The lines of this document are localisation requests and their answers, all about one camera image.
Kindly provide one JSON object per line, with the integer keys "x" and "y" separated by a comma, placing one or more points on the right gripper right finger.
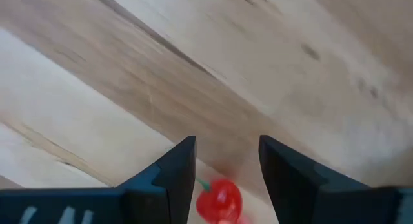
{"x": 306, "y": 198}

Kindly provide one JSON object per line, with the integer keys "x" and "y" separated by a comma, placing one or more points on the red cherry toy with stem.
{"x": 222, "y": 201}

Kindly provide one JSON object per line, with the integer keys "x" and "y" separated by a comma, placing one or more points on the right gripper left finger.
{"x": 96, "y": 208}

